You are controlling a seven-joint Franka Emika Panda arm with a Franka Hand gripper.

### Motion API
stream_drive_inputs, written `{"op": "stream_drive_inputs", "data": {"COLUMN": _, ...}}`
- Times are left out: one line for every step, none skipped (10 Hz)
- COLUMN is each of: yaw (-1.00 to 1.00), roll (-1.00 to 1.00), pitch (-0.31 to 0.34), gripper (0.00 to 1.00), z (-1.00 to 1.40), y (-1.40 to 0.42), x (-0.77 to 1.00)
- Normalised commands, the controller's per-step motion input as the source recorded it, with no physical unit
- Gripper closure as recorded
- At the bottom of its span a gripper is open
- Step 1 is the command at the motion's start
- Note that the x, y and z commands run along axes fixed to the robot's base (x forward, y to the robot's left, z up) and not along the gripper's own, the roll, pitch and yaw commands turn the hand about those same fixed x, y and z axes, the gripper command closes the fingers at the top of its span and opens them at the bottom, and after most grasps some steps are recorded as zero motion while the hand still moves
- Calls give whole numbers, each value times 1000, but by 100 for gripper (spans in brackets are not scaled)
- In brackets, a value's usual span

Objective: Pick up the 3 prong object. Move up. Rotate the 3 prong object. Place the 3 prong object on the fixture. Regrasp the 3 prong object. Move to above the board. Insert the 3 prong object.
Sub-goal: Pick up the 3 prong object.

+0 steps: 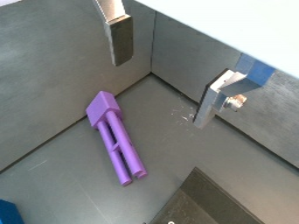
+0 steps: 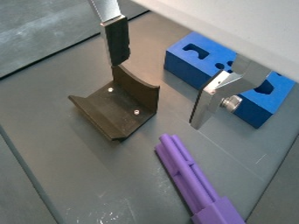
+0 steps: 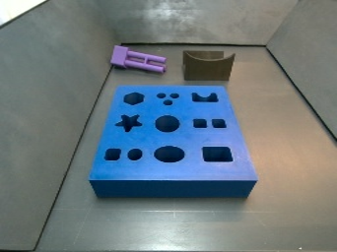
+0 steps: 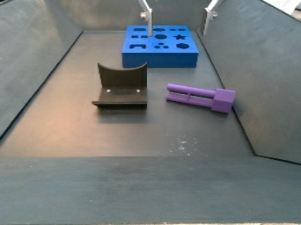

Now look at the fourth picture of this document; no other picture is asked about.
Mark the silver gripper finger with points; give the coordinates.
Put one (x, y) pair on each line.
(146, 14)
(211, 14)

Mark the purple three prong object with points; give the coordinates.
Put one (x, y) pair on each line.
(219, 100)

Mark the black curved fixture stand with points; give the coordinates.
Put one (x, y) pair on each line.
(124, 87)

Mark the blue foam shape-cutout block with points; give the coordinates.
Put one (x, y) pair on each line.
(168, 49)

